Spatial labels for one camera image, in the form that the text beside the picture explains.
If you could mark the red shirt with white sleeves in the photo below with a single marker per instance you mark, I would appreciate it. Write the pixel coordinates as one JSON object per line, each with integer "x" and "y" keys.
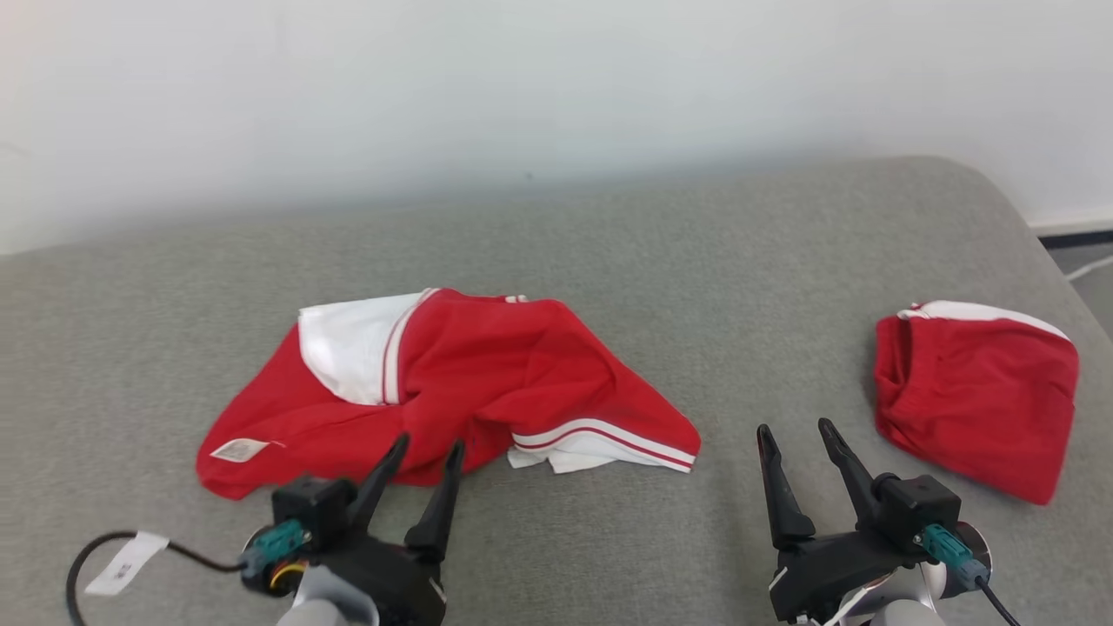
{"x": 487, "y": 365}

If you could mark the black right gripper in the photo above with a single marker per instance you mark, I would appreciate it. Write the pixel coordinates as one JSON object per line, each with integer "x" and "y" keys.
{"x": 826, "y": 569}

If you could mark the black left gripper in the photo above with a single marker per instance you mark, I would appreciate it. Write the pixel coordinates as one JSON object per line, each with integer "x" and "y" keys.
{"x": 396, "y": 582}

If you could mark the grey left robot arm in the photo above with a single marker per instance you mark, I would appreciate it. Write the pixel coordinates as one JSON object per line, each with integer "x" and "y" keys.
{"x": 322, "y": 604}

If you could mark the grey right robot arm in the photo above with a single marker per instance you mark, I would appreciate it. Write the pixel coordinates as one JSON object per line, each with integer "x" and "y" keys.
{"x": 896, "y": 609}

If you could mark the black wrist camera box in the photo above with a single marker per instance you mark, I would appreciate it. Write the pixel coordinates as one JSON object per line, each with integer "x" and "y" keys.
{"x": 309, "y": 509}
{"x": 917, "y": 509}

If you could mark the red shorts with white stripe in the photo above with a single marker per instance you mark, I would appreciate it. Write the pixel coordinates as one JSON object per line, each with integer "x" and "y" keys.
{"x": 983, "y": 400}

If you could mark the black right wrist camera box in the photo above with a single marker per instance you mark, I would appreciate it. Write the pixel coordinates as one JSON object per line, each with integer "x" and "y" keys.
{"x": 917, "y": 509}

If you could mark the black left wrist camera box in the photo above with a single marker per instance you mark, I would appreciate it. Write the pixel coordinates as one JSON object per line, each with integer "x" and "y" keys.
{"x": 309, "y": 509}

